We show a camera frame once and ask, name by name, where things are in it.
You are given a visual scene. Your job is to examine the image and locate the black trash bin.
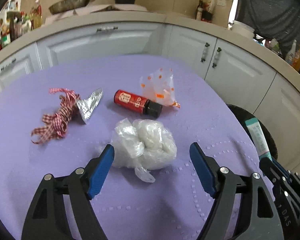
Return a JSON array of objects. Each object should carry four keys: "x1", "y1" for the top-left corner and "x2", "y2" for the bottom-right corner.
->
[{"x1": 227, "y1": 104, "x2": 278, "y2": 160}]

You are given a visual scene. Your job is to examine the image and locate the teal white tube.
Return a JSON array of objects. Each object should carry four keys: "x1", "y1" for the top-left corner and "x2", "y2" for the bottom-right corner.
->
[{"x1": 245, "y1": 118, "x2": 272, "y2": 160}]

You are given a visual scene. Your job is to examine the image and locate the white right cabinet doors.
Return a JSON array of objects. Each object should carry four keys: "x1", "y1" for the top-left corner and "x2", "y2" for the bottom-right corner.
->
[{"x1": 254, "y1": 74, "x2": 300, "y2": 175}]

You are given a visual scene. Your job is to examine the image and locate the white corner cabinet doors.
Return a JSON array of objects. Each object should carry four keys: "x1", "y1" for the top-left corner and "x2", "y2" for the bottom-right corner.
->
[{"x1": 164, "y1": 24, "x2": 275, "y2": 103}]

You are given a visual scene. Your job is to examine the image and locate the red checkered ribbon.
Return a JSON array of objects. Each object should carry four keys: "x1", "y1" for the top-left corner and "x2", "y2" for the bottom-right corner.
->
[{"x1": 31, "y1": 88, "x2": 80, "y2": 145}]

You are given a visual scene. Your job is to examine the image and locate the purple tablecloth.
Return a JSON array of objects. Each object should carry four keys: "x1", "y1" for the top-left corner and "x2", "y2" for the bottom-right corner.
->
[{"x1": 0, "y1": 55, "x2": 260, "y2": 239}]

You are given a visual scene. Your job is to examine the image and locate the orange detergent bottle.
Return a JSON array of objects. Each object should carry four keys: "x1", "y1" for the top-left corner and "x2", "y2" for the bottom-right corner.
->
[{"x1": 292, "y1": 44, "x2": 300, "y2": 72}]

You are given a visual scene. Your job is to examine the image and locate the white spray bottle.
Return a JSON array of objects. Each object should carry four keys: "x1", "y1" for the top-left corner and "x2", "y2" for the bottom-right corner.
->
[{"x1": 285, "y1": 40, "x2": 296, "y2": 66}]

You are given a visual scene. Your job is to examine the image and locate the silver foil wrapper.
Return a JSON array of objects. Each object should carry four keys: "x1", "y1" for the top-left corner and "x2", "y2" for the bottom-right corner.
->
[{"x1": 76, "y1": 88, "x2": 103, "y2": 124}]

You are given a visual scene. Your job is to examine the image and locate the clear crumpled plastic bag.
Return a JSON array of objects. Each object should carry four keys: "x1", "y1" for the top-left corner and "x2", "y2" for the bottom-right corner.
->
[{"x1": 110, "y1": 118, "x2": 177, "y2": 183}]

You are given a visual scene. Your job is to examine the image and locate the red small bottle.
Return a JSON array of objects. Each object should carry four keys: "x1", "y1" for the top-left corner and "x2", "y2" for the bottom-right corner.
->
[{"x1": 114, "y1": 89, "x2": 163, "y2": 118}]

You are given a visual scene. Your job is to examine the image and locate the orange dotted clear bag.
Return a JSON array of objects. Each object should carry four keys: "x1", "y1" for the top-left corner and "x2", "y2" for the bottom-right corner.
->
[{"x1": 140, "y1": 68, "x2": 180, "y2": 108}]

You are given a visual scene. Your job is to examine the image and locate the white lidded bucket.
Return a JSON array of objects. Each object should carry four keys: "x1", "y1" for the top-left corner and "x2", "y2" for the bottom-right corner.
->
[{"x1": 231, "y1": 21, "x2": 255, "y2": 39}]

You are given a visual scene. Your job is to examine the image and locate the dark window curtain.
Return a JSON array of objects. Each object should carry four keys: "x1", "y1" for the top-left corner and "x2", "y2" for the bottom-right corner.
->
[{"x1": 235, "y1": 0, "x2": 300, "y2": 50}]

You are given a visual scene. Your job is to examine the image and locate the red black utensil holder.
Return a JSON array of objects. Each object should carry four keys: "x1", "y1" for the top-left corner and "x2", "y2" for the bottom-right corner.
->
[{"x1": 201, "y1": 3, "x2": 213, "y2": 23}]

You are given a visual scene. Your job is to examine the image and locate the dark sauce bottle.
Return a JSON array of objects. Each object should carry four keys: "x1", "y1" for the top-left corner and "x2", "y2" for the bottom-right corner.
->
[{"x1": 196, "y1": 0, "x2": 204, "y2": 21}]

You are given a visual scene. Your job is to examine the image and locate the white drawer cabinet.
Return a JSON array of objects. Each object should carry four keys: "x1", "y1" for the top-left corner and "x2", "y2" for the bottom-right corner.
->
[{"x1": 0, "y1": 22, "x2": 165, "y2": 93}]

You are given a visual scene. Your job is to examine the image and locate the condiment rack with bottles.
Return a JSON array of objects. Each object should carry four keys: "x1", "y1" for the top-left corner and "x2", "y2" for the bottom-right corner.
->
[{"x1": 0, "y1": 0, "x2": 32, "y2": 51}]

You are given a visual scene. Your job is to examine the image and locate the cooking oil bottle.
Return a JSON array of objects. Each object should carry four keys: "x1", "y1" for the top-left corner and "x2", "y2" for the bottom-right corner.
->
[{"x1": 32, "y1": 0, "x2": 42, "y2": 29}]

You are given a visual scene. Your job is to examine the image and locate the steel wok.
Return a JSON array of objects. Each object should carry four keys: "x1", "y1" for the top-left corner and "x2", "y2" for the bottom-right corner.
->
[{"x1": 49, "y1": 0, "x2": 90, "y2": 15}]

